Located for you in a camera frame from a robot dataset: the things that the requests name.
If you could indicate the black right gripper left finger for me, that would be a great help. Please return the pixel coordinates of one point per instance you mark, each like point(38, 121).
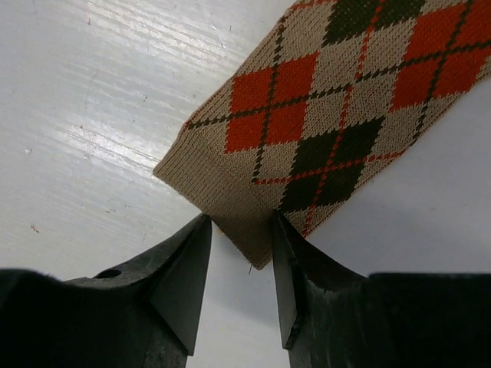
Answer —
point(141, 313)

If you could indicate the tan argyle sock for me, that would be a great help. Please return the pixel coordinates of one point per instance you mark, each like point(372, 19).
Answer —
point(334, 93)

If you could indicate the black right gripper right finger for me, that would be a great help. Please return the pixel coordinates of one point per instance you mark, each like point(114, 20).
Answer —
point(331, 316)

